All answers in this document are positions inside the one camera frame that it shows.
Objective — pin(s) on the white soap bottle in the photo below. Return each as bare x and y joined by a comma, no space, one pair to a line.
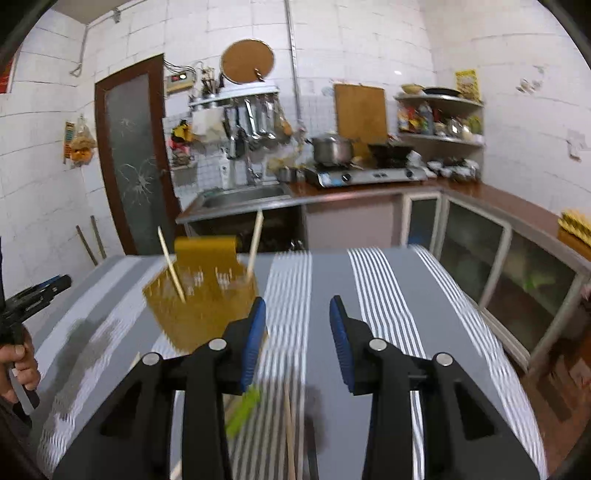
225,175

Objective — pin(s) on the row of hanging steel ladles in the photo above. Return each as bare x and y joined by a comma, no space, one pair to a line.
258,127

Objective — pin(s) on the round wooden lid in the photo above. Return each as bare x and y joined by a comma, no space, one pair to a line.
247,60

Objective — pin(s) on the person's left hand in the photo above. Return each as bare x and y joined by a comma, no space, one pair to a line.
23,369

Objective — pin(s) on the small steel cup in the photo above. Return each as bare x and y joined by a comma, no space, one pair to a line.
286,174

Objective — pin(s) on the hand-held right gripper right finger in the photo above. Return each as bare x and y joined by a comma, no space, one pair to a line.
339,341

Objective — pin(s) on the stainless steel sink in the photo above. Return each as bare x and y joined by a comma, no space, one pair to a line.
240,196

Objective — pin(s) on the steel corner shelf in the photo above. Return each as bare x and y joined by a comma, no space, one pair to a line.
443,104

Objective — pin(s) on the steel cutlery cup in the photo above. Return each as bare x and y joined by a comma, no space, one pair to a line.
211,85

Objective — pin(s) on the row of sauce bottles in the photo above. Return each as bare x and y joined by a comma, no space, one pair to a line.
434,122

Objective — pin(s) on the steel cooking pot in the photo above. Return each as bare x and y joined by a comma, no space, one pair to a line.
333,150

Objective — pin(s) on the yellow wall poster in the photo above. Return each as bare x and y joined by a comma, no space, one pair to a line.
467,85

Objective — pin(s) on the wall control box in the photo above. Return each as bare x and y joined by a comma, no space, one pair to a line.
180,82

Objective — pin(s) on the black wok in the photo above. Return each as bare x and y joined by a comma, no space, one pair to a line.
391,152

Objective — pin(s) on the wooden cutting board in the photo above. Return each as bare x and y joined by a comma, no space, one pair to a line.
361,113

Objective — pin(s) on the black frying pan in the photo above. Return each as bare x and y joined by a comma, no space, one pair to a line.
442,91

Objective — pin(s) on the steel kitchen faucet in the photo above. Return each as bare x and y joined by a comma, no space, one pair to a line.
253,170

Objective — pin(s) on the steel gas stove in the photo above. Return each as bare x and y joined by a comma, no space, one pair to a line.
364,176

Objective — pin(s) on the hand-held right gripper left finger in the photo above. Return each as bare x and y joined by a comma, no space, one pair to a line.
254,341

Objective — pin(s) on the brown frosted glass door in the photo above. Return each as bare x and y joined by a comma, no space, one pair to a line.
134,138

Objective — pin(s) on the wooden stick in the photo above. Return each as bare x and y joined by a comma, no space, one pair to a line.
87,245
98,237

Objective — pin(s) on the grey wall pipe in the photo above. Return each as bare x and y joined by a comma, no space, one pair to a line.
294,69

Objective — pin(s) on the hanging plastic snack bag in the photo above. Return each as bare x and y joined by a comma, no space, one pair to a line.
81,145

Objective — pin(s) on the wooden chopstick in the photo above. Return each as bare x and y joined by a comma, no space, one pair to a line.
255,244
290,434
171,267

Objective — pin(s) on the steel wall utensil rack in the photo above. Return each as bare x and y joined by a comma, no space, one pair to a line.
235,94

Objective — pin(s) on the yellow egg tray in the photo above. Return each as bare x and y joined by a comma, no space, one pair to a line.
575,226

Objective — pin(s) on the grey striped tablecloth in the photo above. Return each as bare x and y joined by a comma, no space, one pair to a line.
323,277

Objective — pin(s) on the group of small bowls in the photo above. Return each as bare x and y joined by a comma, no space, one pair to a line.
455,170

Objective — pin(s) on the beige bowl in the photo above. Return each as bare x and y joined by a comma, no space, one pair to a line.
412,89

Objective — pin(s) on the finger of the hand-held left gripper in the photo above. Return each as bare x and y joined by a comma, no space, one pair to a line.
46,284

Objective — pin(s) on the white hanging cloth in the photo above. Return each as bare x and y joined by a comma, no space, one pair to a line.
207,125

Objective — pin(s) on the kitchen counter cabinet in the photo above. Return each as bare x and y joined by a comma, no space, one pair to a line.
471,230

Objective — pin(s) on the mustard yellow cloth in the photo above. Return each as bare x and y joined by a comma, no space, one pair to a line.
203,300

